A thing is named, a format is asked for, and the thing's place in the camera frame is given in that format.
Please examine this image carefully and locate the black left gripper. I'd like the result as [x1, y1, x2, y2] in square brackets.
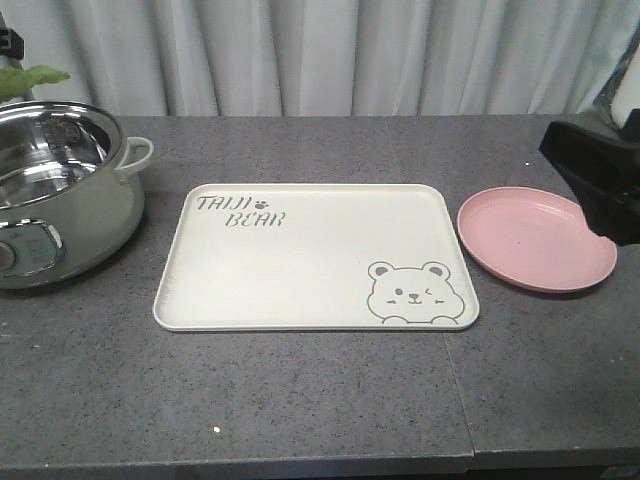
[0, 28, 24, 61]

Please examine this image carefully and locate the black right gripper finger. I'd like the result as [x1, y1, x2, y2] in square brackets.
[539, 121, 639, 246]

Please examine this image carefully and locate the green lettuce leaf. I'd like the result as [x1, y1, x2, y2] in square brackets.
[1, 65, 70, 102]

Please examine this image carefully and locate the pink round plate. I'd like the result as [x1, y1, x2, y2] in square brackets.
[457, 186, 618, 293]

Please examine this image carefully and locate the cream bear print tray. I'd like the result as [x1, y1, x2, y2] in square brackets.
[153, 184, 480, 331]

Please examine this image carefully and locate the white rice cooker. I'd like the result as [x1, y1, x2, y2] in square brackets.
[611, 50, 640, 128]

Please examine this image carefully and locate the grey white curtain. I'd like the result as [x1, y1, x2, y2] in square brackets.
[1, 1, 639, 116]

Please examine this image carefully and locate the pale green electric cooking pot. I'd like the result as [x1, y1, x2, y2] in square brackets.
[1, 101, 154, 289]

